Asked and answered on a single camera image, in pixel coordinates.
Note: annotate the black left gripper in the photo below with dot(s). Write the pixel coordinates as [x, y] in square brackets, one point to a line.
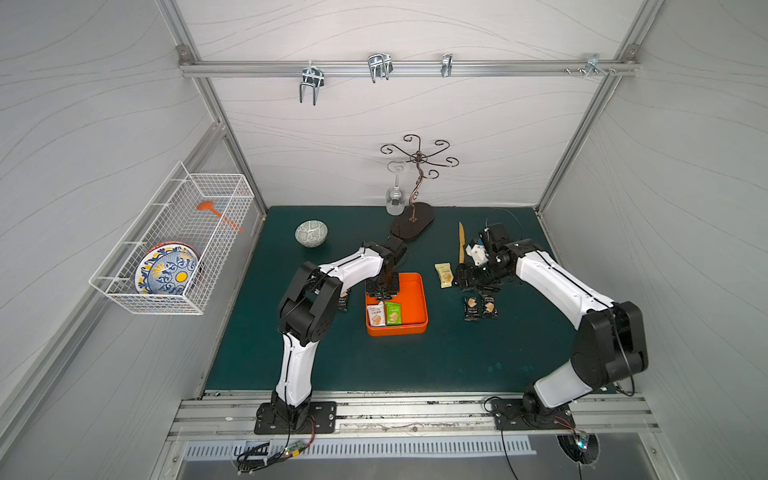
[383, 283]

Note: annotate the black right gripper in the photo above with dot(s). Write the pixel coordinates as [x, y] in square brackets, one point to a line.
[471, 278]

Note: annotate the white cookie packet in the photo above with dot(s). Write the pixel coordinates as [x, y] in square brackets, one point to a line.
[376, 315]

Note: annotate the orange storage box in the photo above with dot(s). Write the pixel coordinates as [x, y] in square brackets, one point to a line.
[412, 299]

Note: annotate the black cookie packet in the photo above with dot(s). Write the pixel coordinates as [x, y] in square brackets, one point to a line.
[472, 310]
[489, 308]
[343, 301]

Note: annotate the yellow cookie packet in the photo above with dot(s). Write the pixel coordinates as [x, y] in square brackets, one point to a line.
[445, 274]

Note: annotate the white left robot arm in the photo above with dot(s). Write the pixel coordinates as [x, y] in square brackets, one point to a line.
[309, 307]

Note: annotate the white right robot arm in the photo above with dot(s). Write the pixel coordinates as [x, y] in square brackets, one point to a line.
[610, 342]

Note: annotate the yellow plastic knife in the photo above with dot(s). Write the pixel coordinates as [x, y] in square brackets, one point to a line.
[462, 243]

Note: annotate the dark metal cup stand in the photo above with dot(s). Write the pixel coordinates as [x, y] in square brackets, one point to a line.
[416, 215]

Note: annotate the clear wine glass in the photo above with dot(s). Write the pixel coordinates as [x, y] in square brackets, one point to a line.
[395, 195]

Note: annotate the green patterned bowl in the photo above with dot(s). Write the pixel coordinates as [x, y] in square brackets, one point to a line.
[311, 233]

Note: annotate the small metal hook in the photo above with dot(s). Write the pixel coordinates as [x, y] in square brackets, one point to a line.
[446, 65]

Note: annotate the orange plastic spoon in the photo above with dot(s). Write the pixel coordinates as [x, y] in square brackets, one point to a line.
[209, 206]

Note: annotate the blue yellow patterned plate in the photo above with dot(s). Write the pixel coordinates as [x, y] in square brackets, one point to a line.
[166, 269]

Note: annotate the metal loop hook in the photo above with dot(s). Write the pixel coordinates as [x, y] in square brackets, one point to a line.
[380, 66]

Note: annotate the metal double hook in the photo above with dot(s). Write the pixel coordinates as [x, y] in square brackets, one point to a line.
[312, 79]

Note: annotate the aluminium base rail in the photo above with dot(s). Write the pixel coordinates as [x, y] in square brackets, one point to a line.
[230, 415]

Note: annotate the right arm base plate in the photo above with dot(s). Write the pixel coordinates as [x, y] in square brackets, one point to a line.
[518, 414]

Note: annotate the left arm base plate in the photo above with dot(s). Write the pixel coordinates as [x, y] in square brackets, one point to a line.
[276, 418]

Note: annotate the metal bracket hook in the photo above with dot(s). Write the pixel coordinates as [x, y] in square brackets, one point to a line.
[592, 67]

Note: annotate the white wire basket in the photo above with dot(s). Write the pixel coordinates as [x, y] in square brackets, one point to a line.
[172, 216]

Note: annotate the white vented cable duct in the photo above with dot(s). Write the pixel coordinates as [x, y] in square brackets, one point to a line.
[369, 448]

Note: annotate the aluminium top rail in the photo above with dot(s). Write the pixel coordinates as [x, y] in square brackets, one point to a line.
[402, 68]

